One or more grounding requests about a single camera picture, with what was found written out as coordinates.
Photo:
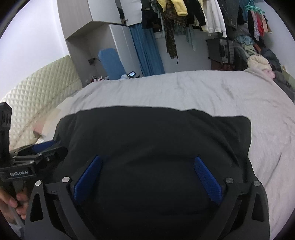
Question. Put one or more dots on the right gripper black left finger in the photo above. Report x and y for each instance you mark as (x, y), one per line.
(52, 210)

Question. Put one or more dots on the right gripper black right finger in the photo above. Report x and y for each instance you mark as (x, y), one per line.
(242, 202)

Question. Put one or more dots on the black puffer jacket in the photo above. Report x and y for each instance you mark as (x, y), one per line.
(147, 187)

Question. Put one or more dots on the clothes pile on floor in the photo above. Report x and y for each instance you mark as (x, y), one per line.
(249, 55)

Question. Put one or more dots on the left hand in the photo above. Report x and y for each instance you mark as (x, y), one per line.
(20, 204)

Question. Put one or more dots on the cream quilted headboard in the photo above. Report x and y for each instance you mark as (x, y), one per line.
(37, 95)

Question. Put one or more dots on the white textured bed cover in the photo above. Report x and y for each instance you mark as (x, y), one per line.
(249, 93)

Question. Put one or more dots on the cosmetic bottles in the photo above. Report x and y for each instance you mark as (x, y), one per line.
(95, 79)

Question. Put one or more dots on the blue padded chair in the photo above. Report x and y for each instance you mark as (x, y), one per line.
(111, 63)

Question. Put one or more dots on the small screen device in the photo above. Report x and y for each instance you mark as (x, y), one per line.
(132, 74)

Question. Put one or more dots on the black suitcase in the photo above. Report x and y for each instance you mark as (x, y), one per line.
(221, 54)

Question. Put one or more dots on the blue curtain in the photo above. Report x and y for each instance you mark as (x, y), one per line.
(147, 50)

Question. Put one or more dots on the green hanger with socks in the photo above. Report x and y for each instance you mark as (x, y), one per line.
(257, 22)

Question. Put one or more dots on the white hanging shirt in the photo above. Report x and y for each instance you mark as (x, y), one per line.
(213, 17)

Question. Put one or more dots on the black hanging coat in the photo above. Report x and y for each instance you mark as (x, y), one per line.
(151, 15)

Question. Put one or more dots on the dark patterned scarf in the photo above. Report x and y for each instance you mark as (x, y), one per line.
(169, 17)

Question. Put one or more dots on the yellow hoodie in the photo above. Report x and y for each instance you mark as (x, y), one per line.
(179, 6)

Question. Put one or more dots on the wall power socket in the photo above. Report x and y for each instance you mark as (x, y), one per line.
(92, 61)

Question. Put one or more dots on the grey wall cabinet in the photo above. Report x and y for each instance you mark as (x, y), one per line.
(90, 26)

